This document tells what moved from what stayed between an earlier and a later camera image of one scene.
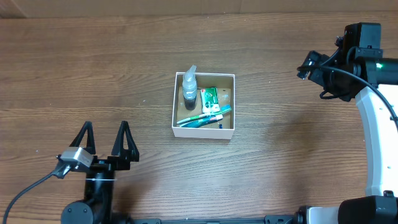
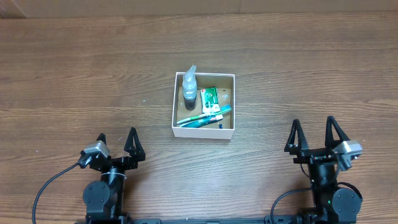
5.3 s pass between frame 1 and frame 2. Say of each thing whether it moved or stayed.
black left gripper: moved
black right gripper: moved
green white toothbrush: stayed
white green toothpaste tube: stayed
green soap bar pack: stayed
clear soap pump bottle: stayed
